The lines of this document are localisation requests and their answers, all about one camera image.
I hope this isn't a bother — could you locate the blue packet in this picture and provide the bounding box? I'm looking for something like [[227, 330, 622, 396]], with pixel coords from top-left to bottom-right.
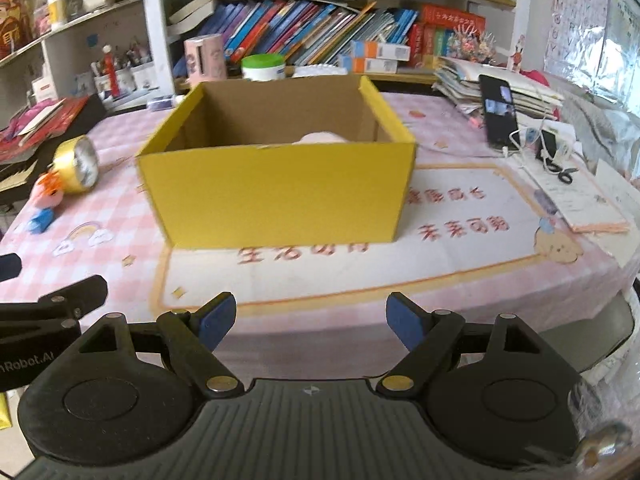
[[27, 208, 54, 234]]

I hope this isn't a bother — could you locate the pink doll orange crown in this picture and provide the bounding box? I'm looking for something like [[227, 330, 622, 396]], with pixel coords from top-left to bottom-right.
[[29, 171, 64, 210]]

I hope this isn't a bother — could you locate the yellow tape roll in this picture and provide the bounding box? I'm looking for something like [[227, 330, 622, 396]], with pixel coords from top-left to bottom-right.
[[52, 136, 100, 194]]

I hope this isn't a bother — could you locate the pink plush pig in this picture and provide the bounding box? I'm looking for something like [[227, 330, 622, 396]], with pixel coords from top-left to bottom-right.
[[295, 131, 348, 144]]

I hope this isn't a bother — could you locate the cream desk mat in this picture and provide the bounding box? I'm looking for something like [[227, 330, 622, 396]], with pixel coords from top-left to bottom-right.
[[150, 162, 547, 316]]

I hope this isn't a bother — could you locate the pink checked tablecloth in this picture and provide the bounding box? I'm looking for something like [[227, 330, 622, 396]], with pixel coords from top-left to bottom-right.
[[1, 110, 639, 377]]

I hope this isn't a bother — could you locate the black Yamaha keyboard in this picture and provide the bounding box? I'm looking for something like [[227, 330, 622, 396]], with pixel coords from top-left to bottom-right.
[[1, 94, 107, 206]]

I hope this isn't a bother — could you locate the yellow cardboard box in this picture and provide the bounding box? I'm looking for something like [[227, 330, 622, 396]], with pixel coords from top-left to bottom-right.
[[137, 75, 416, 249]]

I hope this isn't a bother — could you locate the red plastic bag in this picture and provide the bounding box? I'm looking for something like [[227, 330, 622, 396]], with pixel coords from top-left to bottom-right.
[[1, 96, 90, 165]]

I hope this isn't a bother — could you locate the black smartphone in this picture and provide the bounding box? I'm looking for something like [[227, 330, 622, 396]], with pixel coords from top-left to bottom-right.
[[478, 75, 520, 151]]

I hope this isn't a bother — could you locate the small glue bottle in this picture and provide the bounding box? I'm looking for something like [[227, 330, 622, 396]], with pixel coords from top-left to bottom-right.
[[146, 96, 175, 112]]

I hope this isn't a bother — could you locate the white pen holder cup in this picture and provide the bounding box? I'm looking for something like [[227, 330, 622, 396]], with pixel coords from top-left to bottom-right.
[[93, 68, 138, 98]]

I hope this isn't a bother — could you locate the white jar green lid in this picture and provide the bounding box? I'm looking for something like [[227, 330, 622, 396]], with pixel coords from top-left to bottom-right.
[[241, 53, 285, 82]]

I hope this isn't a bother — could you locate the white cubby shelf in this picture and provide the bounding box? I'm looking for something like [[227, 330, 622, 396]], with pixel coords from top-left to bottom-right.
[[1, 0, 149, 117]]

